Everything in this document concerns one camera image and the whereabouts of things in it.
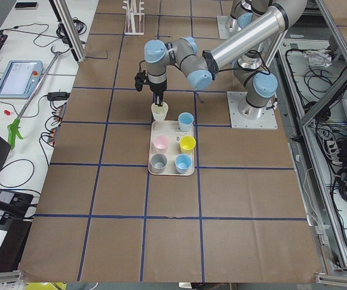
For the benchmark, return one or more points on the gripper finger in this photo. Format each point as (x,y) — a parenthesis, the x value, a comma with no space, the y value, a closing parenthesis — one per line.
(160,99)
(156,99)

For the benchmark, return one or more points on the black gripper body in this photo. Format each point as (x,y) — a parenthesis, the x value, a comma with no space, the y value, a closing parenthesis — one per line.
(158,88)

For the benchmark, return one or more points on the white plastic cup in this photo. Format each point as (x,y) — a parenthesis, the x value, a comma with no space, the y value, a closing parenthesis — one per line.
(159,112)

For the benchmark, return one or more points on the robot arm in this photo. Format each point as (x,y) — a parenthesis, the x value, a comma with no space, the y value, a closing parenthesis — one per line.
(244,12)
(268,18)

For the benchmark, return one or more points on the pink plastic cup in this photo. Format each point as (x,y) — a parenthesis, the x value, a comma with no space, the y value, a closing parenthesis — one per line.
(161,143)

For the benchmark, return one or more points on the yellow plastic cup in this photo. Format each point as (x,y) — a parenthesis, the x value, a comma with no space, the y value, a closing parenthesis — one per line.
(187,144)

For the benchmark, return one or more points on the grey plastic cup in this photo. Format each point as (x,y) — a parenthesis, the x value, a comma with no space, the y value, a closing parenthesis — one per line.
(158,163)

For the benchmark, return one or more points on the light blue plastic cup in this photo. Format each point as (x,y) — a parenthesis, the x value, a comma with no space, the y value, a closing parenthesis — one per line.
(183,162)

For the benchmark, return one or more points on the cream plastic tray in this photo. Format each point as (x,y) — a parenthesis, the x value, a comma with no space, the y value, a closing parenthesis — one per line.
(171,129)

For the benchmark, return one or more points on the black power adapter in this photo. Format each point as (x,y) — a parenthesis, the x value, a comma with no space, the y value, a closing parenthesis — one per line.
(58,96)

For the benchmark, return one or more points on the blue teach pendant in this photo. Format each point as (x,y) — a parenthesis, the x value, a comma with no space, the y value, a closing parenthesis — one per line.
(20,78)

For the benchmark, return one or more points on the black smartphone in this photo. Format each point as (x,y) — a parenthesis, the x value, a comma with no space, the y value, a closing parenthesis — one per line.
(26,5)

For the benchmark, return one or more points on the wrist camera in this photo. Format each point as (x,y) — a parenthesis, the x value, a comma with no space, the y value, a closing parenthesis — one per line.
(141,79)

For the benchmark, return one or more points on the white wire cup rack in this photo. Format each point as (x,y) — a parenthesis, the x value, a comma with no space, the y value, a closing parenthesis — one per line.
(134,23)

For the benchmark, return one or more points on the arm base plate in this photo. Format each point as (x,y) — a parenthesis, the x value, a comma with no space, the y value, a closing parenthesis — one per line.
(227,26)
(244,116)

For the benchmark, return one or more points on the aluminium frame post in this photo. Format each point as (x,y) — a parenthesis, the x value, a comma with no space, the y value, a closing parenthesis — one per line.
(65,20)

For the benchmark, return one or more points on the green handled reacher grabber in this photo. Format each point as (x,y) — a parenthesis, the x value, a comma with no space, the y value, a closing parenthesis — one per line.
(13,128)

